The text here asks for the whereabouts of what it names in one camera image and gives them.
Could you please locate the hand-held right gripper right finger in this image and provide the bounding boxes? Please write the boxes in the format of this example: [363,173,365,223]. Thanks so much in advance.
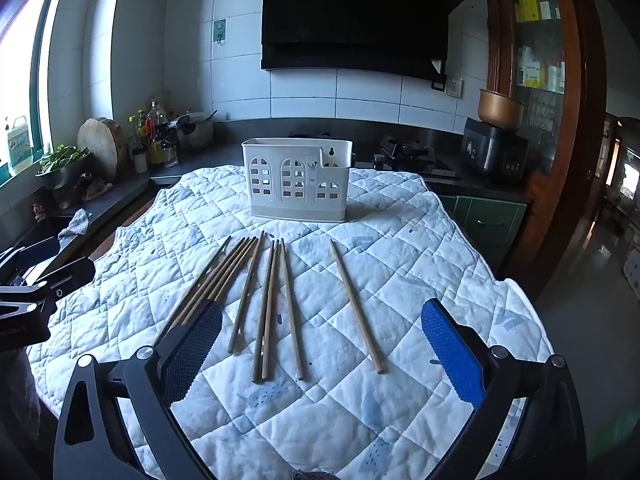
[420,298,588,480]

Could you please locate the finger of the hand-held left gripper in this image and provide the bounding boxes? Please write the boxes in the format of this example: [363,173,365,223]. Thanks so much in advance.
[0,242,63,286]
[20,258,96,299]

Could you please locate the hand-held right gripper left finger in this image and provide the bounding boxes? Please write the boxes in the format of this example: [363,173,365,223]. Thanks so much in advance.
[52,300,224,480]

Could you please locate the set of wooden chopsticks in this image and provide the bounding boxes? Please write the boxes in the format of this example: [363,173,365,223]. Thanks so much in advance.
[155,231,389,385]

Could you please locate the white plastic utensil holder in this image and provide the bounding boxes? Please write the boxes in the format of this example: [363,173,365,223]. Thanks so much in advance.
[241,137,355,224]

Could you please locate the person's left forearm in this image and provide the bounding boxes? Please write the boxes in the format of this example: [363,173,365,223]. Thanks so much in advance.
[0,347,44,444]

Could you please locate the white rag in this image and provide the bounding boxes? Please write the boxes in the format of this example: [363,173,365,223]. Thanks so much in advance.
[59,209,94,241]

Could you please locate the steel basin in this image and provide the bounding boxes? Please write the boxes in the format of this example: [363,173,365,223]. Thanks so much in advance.
[35,157,94,210]

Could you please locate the pink rag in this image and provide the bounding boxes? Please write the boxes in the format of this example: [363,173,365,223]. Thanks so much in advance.
[82,175,114,202]

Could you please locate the green leafy vegetables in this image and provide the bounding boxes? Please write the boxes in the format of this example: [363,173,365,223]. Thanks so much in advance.
[37,145,92,171]

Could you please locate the detergent jug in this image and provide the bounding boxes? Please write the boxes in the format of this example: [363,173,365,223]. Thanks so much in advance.
[7,115,34,176]

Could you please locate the green base cabinet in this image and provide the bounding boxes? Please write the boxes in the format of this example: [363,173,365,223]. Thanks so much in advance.
[434,192,532,282]

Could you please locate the round wooden chopping block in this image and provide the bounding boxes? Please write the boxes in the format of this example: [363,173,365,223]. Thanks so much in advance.
[76,117,126,182]

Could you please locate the white quilted blanket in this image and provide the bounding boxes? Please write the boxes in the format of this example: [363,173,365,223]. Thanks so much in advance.
[27,165,554,480]

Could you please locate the yellow-cap clear bottle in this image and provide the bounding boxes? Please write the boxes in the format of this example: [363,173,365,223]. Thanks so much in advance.
[128,116,146,157]

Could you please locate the dark sauce bottle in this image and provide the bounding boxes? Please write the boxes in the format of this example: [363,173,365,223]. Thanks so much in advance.
[147,100,171,163]

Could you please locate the metal pressure cooker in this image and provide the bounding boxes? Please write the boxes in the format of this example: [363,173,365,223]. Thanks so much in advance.
[175,110,219,151]

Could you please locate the black gas stove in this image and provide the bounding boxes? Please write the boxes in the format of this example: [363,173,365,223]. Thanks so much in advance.
[350,135,462,179]

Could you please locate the black rice cooker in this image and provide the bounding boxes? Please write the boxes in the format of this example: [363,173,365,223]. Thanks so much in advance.
[461,117,530,182]

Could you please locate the green framed window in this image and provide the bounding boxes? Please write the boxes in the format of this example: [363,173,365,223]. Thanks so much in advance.
[0,0,77,187]

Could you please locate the copper inner pot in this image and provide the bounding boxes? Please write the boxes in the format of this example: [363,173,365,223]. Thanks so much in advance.
[477,88,526,129]

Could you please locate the wooden glass-door cabinet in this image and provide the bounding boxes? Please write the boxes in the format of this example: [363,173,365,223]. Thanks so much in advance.
[481,0,609,302]

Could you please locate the white green box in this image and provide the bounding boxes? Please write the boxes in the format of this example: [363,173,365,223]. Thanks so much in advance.
[517,59,544,87]

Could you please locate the black range hood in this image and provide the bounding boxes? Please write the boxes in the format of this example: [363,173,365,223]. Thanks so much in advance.
[248,0,474,84]

